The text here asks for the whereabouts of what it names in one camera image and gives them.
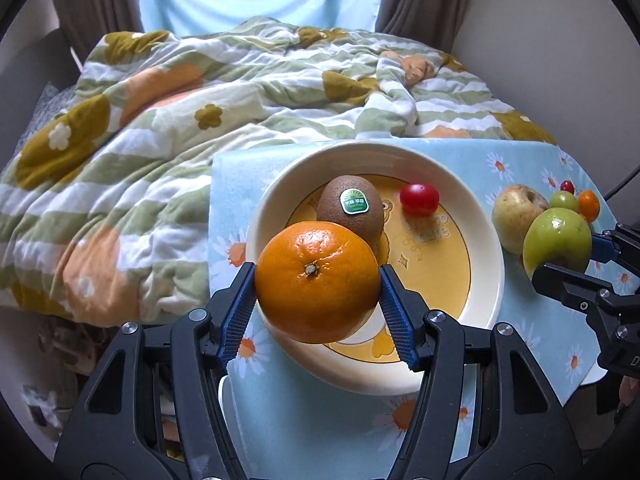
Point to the small green tomato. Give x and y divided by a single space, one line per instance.
564 201

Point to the grey bed headboard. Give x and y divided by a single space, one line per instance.
35 60

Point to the orange cherry tomato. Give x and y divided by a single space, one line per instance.
588 203

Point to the grey patterned pillow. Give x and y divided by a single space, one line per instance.
50 105

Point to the brown curtain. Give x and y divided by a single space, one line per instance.
425 0
95 0

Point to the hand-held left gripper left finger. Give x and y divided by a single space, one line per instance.
240 307

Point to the brown kiwi with green sticker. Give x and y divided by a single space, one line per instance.
332 207

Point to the large orange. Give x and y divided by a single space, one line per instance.
315 290

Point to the green apple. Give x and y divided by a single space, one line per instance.
557 240

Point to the green striped flower blanket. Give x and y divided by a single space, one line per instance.
150 160

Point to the light blue daisy tablecloth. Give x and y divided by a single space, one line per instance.
530 320

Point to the tiny red cherry tomato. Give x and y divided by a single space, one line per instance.
567 186

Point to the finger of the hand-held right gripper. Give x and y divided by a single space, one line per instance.
604 247
565 282

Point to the wrinkled yellow-brown apple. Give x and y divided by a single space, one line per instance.
511 215

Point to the cream bowl with yellow inside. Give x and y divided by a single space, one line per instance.
445 270

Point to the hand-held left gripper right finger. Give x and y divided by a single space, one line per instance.
396 310

